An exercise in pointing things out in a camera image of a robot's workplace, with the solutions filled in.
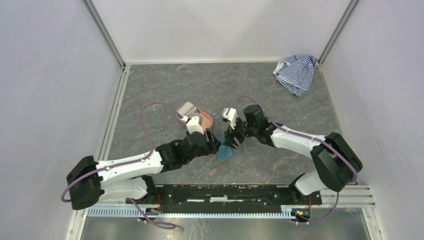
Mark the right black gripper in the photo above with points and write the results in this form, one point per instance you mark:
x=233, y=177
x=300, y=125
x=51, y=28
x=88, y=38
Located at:
x=231, y=133

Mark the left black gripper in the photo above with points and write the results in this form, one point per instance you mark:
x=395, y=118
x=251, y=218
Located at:
x=211, y=146

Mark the teal card holder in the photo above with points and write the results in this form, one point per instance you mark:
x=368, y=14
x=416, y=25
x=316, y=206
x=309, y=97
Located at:
x=224, y=152

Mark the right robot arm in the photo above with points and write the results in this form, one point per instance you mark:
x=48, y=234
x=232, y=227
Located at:
x=336, y=164

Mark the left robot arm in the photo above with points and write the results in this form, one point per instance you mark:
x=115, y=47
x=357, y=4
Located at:
x=91, y=181

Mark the stack of credit cards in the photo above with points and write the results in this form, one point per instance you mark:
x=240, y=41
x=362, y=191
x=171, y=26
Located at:
x=189, y=110

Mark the pink oval tray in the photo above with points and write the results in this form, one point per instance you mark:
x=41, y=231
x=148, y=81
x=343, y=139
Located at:
x=207, y=120

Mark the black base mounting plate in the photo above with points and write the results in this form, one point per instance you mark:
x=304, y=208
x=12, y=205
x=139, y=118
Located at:
x=227, y=199

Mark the blue striped cloth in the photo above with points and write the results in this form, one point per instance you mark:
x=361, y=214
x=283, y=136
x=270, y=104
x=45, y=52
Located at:
x=296, y=73

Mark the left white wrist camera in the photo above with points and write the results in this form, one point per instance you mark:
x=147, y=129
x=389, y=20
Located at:
x=194, y=125

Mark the aluminium frame rail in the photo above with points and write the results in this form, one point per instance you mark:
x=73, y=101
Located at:
x=353, y=196

